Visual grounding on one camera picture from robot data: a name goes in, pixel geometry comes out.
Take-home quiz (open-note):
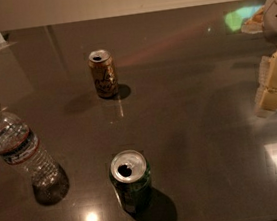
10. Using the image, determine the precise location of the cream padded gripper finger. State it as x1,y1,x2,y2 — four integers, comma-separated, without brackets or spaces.
254,50,277,118

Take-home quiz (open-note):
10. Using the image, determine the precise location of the orange soda can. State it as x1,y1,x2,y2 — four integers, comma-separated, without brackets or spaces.
88,49,119,99

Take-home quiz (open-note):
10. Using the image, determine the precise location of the clear plastic water bottle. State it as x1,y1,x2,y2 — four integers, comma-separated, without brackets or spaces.
0,110,69,199

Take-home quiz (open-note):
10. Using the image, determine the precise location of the green soda can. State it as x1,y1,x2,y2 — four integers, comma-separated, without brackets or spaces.
109,150,152,214

